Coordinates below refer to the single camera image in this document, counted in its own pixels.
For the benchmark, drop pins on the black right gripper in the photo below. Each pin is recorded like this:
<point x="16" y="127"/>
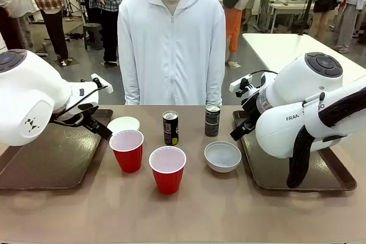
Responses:
<point x="254" y="109"/>

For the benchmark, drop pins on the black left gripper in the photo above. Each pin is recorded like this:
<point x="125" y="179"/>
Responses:
<point x="89" y="110"/>

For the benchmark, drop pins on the white plastic bowl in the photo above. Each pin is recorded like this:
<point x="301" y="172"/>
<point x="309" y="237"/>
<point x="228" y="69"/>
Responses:
<point x="123" y="124"/>

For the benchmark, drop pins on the black soda can white text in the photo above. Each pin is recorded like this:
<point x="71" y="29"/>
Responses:
<point x="212" y="122"/>

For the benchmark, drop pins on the grey-white plastic bowl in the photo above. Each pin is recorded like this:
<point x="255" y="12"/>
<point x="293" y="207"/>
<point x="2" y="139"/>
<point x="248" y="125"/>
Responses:
<point x="223" y="156"/>

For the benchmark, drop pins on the red plastic cup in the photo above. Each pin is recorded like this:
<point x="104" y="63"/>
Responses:
<point x="168" y="171"/>
<point x="128" y="152"/>

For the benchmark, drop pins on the black Pepsi can green accent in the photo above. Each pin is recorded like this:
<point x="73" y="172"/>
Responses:
<point x="170" y="129"/>

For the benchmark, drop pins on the person's right forearm white sleeve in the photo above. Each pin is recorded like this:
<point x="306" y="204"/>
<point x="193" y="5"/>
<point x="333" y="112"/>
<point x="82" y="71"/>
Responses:
<point x="130" y="84"/>

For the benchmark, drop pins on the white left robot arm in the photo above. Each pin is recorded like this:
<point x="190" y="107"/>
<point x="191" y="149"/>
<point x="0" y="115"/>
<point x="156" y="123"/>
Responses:
<point x="25" y="98"/>

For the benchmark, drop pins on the person's left forearm white sleeve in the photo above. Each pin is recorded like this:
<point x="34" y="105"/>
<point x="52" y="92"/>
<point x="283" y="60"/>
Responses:
<point x="215" y="84"/>

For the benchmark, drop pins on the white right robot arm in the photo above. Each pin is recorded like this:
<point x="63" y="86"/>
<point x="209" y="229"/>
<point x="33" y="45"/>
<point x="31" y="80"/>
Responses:
<point x="288" y="124"/>

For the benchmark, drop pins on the brown plastic serving tray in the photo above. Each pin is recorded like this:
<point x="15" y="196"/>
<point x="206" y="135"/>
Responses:
<point x="271" y="172"/>
<point x="51" y="164"/>

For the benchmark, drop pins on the large white table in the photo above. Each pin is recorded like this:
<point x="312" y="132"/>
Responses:
<point x="274" y="49"/>

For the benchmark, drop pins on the grey plastic stool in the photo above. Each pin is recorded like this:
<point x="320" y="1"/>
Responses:
<point x="93" y="34"/>

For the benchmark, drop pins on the bystander in orange trousers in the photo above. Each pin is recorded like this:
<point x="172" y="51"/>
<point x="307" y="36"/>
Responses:
<point x="234" y="21"/>

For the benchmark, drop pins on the person in white hoodie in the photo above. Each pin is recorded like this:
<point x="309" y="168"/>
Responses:
<point x="171" y="41"/>

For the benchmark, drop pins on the small white background table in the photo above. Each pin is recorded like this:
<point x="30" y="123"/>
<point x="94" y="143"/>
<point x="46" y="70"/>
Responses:
<point x="286" y="8"/>

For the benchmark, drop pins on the black stand pole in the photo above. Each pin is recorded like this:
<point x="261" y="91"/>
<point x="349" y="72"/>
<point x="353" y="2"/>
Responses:
<point x="307" y="4"/>

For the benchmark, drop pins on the bystander in white shirt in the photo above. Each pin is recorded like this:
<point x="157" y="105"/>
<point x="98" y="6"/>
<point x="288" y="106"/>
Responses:
<point x="11" y="4"/>

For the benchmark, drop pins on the bystander in black dress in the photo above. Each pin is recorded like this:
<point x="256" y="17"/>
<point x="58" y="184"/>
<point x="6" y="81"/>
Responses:
<point x="326" y="1"/>

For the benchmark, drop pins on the bystander in light grey trousers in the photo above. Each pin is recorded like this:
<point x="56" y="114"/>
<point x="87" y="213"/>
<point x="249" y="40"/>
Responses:
<point x="347" y="15"/>

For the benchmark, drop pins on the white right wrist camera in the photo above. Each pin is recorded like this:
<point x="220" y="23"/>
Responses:
<point x="238" y="83"/>

